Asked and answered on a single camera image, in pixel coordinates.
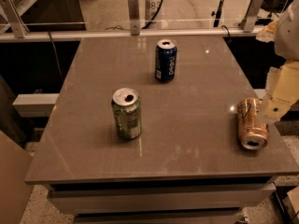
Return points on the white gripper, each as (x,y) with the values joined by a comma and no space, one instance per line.
(288,36)

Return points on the orange soda can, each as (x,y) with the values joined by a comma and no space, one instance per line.
(252,133)

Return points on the blue Pepsi can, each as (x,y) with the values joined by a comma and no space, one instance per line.
(165,60)

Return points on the green soda can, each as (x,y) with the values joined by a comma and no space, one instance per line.
(126,108)

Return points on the black stand with knob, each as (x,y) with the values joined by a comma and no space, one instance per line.
(217,14)

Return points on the grey table with drawers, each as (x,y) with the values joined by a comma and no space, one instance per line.
(186,166)

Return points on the white cylinder with number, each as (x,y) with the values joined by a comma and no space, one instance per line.
(153,2)

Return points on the white shelf block left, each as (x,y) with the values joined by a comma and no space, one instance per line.
(37,105)

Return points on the brown panel lower left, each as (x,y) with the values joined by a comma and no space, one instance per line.
(14,193)

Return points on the right metal bracket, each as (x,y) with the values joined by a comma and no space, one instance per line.
(248,22)

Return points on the metal bracket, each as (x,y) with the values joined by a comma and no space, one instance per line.
(248,22)
(133,6)
(13,18)

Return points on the middle metal bracket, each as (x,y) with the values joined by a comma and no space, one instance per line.
(133,6)

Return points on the horizontal aluminium rail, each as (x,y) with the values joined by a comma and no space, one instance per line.
(77,35)

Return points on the left metal bracket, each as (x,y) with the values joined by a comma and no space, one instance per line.
(13,18)

